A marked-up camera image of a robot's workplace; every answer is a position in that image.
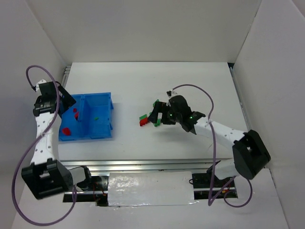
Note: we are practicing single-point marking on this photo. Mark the red arch lego piece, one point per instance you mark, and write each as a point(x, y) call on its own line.
point(66, 131)

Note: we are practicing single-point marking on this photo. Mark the blue bin left compartment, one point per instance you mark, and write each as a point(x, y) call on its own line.
point(68, 120)

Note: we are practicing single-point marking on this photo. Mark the green sloped lego brick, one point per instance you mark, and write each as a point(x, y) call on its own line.
point(143, 117)

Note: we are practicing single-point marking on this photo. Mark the aluminium table rail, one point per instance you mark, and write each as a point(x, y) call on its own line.
point(107, 166)

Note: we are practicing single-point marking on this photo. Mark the red studded lego brick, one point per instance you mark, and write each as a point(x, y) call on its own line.
point(144, 121)

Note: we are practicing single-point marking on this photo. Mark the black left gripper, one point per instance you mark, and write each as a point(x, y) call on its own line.
point(66, 100)

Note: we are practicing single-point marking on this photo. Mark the red curved lego brick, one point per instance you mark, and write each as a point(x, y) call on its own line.
point(76, 116)

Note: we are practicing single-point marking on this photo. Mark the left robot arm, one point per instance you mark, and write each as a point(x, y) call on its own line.
point(46, 176)

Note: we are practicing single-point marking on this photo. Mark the blue bin compartment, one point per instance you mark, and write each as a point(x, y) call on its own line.
point(97, 105)
point(68, 120)

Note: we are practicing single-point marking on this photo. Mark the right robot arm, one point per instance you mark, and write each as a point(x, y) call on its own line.
point(250, 155)

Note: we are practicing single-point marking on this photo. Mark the blue bin right compartment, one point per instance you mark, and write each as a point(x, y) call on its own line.
point(97, 105)

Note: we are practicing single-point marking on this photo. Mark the silver foil tape sheet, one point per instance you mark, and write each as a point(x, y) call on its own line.
point(150, 189)

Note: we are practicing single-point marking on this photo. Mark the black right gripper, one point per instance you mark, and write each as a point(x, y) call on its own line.
point(161, 113)

